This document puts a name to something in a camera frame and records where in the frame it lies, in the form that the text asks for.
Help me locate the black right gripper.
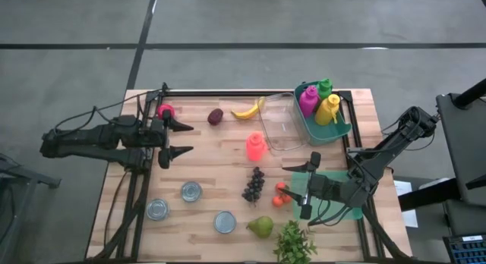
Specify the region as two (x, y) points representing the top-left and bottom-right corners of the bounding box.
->
(278, 151), (345, 221)

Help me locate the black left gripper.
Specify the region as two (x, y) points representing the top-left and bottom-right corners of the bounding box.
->
(143, 109), (195, 170)

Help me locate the dark purple grape bunch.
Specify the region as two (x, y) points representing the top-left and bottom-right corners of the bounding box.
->
(241, 165), (267, 207)

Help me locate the green speckled pear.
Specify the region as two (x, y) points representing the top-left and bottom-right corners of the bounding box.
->
(245, 215), (275, 240)

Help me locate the orange-red squeeze bottle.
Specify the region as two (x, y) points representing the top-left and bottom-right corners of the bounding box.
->
(245, 130), (270, 162)

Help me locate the yellow squeeze bottle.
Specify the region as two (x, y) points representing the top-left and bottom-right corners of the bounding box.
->
(314, 93), (342, 127)

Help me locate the pink squeeze bottle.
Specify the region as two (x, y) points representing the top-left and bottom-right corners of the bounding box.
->
(298, 85), (320, 119)

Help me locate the green squeeze bottle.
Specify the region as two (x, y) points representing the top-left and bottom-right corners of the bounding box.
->
(317, 77), (334, 100)

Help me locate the teal plastic lid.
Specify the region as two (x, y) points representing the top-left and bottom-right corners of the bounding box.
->
(290, 170), (365, 222)

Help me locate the orange mandarin cluster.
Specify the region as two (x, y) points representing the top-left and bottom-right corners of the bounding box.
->
(272, 181), (294, 209)

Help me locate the bright red apple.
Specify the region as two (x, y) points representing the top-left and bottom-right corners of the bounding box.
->
(156, 103), (176, 121)

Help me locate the dark red plum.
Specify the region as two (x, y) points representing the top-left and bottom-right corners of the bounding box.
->
(207, 108), (225, 126)

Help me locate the silver tin can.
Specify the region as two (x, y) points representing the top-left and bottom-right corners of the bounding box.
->
(180, 180), (204, 203)
(146, 197), (171, 222)

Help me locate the teal plastic bin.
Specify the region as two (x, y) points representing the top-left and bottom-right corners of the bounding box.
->
(292, 80), (353, 146)

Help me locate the clear plastic container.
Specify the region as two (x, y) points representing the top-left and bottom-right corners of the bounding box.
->
(257, 92), (308, 156)

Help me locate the yellow banana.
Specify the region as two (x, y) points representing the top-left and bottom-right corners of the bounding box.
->
(230, 96), (267, 121)

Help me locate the red label tuna can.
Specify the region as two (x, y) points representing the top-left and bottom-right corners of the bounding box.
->
(213, 210), (237, 235)

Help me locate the white paper sheet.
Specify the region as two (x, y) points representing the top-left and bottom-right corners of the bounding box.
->
(393, 179), (419, 229)

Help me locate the black cart base beam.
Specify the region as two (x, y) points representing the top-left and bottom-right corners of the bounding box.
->
(397, 178), (462, 212)

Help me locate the grey metal stand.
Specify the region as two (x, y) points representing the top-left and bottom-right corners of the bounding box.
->
(0, 156), (62, 264)

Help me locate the dark grey equipment cart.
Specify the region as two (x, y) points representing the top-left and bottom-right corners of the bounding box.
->
(435, 92), (486, 208)

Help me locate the black pole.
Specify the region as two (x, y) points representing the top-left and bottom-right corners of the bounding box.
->
(453, 78), (486, 109)

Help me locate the black aluminium table frame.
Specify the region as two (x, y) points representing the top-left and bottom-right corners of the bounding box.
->
(90, 81), (415, 263)

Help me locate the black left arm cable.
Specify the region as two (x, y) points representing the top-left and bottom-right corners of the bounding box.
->
(52, 90), (164, 130)

